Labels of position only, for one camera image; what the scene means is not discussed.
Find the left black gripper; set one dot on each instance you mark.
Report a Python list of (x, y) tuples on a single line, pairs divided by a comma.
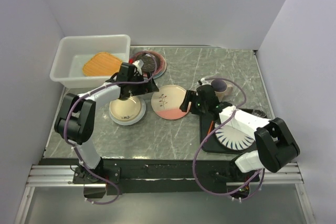
[(148, 87)]

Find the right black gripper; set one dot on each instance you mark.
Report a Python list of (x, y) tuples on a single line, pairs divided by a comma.
[(191, 96)]

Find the cream and pink round plate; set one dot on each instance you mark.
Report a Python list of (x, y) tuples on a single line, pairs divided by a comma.
[(166, 103)]

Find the orange woven-pattern square plate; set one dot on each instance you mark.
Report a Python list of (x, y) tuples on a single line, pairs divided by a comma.
[(102, 64)]

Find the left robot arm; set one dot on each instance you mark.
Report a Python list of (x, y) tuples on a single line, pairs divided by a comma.
[(76, 116)]

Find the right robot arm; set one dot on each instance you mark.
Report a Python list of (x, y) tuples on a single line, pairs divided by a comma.
[(263, 143)]

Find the pink scalloped plate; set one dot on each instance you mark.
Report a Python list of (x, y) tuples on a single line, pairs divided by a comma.
[(131, 60)]

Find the black round patterned plate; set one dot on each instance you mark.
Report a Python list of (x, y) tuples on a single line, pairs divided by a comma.
[(150, 61)]

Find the white plate under bowl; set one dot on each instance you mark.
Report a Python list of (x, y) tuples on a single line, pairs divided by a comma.
[(138, 118)]

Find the beige mug with purple interior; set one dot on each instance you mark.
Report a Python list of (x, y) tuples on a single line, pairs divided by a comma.
[(221, 88)]

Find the black rectangular serving tray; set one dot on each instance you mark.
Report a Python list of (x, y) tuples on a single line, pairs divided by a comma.
[(212, 145)]

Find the white plate with blue stripes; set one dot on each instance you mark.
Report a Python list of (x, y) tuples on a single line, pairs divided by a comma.
[(233, 139)]

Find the clear drinking glass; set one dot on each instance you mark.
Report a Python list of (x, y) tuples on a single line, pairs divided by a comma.
[(259, 111)]

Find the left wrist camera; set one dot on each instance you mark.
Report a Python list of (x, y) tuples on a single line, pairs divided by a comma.
[(138, 64)]

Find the aluminium rail frame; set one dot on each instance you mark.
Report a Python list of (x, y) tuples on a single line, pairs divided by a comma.
[(51, 197)]

